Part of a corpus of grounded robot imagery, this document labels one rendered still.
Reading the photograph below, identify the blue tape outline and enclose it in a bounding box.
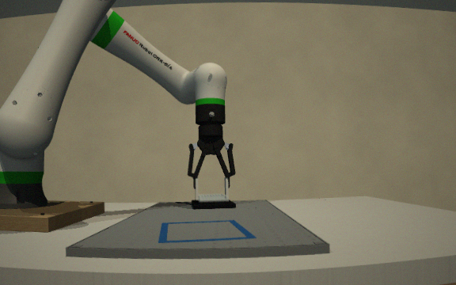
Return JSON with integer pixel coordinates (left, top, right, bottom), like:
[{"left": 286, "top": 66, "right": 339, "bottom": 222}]
[{"left": 158, "top": 220, "right": 256, "bottom": 243}]

